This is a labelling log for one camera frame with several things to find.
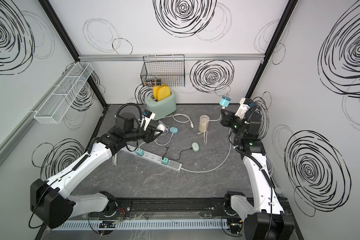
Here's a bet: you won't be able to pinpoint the white round speaker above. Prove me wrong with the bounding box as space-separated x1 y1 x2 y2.
155 124 166 135

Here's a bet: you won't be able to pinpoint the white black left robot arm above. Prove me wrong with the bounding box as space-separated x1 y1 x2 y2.
31 104 165 229

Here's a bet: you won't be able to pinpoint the blue earbud case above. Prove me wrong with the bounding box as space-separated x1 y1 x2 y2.
169 127 179 134

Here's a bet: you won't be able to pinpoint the metal kitchen tongs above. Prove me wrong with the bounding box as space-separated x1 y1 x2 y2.
112 154 118 167

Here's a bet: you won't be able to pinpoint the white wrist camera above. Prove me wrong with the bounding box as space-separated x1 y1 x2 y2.
235 98 254 120
140 109 156 131

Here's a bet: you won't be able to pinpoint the teal charger with white cable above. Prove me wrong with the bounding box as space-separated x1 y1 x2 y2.
220 96 231 109

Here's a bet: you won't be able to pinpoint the teal charger with lilac cable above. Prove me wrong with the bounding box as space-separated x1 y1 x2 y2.
135 149 144 156

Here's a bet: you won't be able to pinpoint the yellow toast slices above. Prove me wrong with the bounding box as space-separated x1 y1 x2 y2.
153 86 171 102

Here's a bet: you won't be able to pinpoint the mint green earbud case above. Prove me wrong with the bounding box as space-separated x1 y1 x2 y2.
192 142 200 152

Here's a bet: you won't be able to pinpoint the white slotted cable duct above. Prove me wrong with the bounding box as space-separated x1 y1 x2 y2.
55 219 229 232

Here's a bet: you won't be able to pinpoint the white toaster power cord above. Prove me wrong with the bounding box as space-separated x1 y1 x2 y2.
166 113 195 129

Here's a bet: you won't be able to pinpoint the white short usb cable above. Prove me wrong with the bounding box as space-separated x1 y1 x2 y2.
197 109 224 144

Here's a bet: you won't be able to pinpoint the white power strip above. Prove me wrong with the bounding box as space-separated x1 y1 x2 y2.
120 147 182 172

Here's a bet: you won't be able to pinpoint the clear plastic grain jar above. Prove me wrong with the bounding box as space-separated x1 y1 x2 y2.
199 115 210 133

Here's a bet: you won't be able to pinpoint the white wire wall shelf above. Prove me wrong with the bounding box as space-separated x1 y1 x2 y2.
34 63 94 124

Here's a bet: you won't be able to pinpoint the grey power strip cord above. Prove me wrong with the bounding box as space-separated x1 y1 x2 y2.
179 127 233 174

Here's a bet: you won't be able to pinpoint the teal charger with black cable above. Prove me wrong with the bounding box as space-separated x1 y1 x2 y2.
161 158 169 166

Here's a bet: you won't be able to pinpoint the black wire wall basket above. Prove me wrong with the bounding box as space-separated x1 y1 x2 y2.
140 55 186 87

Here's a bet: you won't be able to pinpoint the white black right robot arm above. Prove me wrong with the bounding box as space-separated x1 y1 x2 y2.
221 103 295 240

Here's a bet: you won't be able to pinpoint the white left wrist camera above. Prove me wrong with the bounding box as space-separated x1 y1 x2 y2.
140 109 156 131

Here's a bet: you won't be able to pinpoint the black usb cable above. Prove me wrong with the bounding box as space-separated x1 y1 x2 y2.
161 146 194 164

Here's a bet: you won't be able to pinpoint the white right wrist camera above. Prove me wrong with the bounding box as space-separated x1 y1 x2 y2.
235 98 254 120

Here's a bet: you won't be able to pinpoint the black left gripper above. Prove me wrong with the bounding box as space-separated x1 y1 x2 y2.
125 125 164 144

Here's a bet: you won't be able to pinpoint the mint green toaster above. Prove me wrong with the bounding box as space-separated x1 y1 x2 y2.
145 92 177 120

